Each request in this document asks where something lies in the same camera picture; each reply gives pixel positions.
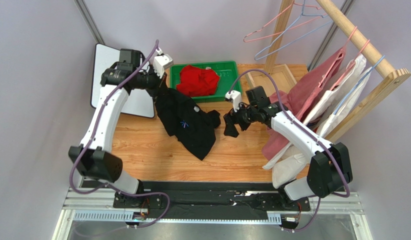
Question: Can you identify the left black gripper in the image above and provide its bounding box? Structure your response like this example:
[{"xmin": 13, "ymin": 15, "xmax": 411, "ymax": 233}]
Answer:
[{"xmin": 133, "ymin": 65, "xmax": 171, "ymax": 100}]

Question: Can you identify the black t shirt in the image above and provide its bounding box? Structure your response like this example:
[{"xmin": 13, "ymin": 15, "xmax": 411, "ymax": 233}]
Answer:
[{"xmin": 154, "ymin": 88, "xmax": 221, "ymax": 161}]

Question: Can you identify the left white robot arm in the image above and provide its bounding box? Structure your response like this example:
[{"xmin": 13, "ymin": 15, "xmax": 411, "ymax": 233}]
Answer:
[{"xmin": 68, "ymin": 45, "xmax": 173, "ymax": 197}]

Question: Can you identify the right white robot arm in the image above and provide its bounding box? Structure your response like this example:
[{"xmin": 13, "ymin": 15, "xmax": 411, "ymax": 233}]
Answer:
[{"xmin": 223, "ymin": 86, "xmax": 353, "ymax": 201}]

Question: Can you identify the red t shirt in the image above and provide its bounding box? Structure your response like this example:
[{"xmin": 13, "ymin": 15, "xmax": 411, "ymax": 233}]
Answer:
[{"xmin": 176, "ymin": 65, "xmax": 220, "ymax": 98}]

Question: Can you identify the hanging white t shirt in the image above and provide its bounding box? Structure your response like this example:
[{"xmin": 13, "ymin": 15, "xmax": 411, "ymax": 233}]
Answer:
[
  {"xmin": 262, "ymin": 54, "xmax": 370, "ymax": 170},
  {"xmin": 272, "ymin": 66, "xmax": 372, "ymax": 188}
]

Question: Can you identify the hanging pink t shirt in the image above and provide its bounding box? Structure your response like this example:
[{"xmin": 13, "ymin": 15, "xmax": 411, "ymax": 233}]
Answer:
[{"xmin": 262, "ymin": 46, "xmax": 346, "ymax": 161}]

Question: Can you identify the white whiteboard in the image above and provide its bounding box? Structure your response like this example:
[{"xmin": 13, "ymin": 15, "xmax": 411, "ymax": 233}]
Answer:
[{"xmin": 90, "ymin": 43, "xmax": 155, "ymax": 118}]

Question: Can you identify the green plastic tray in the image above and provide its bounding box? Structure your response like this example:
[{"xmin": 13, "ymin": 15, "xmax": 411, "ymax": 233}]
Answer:
[{"xmin": 169, "ymin": 60, "xmax": 239, "ymax": 103}]

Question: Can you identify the wooden clothes rack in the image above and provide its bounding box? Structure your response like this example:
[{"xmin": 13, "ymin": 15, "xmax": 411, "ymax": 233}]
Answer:
[{"xmin": 264, "ymin": 0, "xmax": 411, "ymax": 141}]

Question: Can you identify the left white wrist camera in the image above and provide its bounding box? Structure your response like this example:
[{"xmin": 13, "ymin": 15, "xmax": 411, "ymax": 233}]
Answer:
[{"xmin": 152, "ymin": 47, "xmax": 174, "ymax": 79}]

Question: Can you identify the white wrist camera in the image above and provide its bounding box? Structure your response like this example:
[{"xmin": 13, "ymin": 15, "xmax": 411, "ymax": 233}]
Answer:
[
  {"xmin": 225, "ymin": 90, "xmax": 242, "ymax": 112},
  {"xmin": 152, "ymin": 47, "xmax": 174, "ymax": 79}
]

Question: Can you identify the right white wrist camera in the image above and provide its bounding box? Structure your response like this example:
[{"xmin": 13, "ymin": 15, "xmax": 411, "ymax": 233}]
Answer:
[{"xmin": 225, "ymin": 90, "xmax": 242, "ymax": 112}]

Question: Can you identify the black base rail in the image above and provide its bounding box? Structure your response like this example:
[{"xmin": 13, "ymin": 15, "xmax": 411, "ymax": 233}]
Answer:
[{"xmin": 81, "ymin": 179, "xmax": 313, "ymax": 221}]

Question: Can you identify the blue wire hanger empty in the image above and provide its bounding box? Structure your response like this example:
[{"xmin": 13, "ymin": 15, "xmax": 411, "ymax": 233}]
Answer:
[{"xmin": 245, "ymin": 0, "xmax": 332, "ymax": 61}]

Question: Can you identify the aluminium frame rail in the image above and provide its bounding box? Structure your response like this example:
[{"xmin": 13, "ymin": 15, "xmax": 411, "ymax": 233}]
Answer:
[{"xmin": 51, "ymin": 111, "xmax": 373, "ymax": 240}]

